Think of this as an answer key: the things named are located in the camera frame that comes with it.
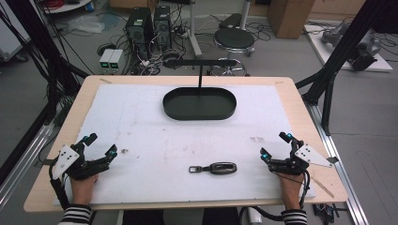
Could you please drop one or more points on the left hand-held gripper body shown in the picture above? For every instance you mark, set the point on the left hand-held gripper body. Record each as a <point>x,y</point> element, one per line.
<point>72,165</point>

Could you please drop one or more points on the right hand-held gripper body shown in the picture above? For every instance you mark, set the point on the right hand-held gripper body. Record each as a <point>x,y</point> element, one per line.
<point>292,162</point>

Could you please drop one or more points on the person's left hand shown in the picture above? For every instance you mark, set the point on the person's left hand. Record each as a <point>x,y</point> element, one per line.
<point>83,189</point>

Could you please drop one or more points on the person's right hand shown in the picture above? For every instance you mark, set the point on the person's right hand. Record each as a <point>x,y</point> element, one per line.
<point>291,190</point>

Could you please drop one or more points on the thin wooden stick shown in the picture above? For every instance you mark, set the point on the thin wooden stick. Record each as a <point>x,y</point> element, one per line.
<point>322,187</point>

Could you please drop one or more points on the dark key fob with clasp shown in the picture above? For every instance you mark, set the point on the dark key fob with clasp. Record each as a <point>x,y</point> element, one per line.
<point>216,168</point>

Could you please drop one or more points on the small electronics board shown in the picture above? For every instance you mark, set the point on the small electronics board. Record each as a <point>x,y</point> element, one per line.
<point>327,212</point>

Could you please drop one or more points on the white foam mat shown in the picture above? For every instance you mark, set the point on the white foam mat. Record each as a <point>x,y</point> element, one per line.
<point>175,143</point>

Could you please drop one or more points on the white bench power supply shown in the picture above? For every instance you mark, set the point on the white bench power supply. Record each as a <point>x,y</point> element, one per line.
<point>116,60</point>
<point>106,59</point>

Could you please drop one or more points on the black oval tray stand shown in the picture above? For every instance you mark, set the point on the black oval tray stand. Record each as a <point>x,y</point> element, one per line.
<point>200,104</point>

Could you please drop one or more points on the white floor board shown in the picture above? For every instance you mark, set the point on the white floor board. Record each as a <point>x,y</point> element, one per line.
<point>319,47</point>

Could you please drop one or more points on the black round stool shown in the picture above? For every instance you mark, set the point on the black round stool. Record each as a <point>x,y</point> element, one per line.
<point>234,39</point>

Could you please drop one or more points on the clear plastic bag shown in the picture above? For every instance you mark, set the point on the clear plastic bag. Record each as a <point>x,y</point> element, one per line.
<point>86,23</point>

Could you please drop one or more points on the grey robot device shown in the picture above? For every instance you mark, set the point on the grey robot device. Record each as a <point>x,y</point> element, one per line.
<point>363,50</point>

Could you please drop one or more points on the brown cardboard box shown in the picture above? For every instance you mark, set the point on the brown cardboard box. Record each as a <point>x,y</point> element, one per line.
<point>289,17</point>

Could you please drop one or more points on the large black computer tower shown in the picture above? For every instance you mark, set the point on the large black computer tower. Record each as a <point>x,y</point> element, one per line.
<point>139,29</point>

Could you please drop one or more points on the slim black computer tower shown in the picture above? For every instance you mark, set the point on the slim black computer tower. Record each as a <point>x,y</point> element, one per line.
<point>162,26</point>

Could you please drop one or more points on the white round table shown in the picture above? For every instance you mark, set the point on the white round table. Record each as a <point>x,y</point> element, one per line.
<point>67,6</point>

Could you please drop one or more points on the white metal table leg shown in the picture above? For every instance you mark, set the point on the white metal table leg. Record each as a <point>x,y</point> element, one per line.
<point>194,34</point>

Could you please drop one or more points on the aluminium rail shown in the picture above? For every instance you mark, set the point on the aluminium rail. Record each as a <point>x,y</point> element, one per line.
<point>28,153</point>
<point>338,162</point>

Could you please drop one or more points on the black metal frame post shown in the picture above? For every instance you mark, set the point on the black metal frame post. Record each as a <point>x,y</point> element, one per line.
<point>37,40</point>
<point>341,53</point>

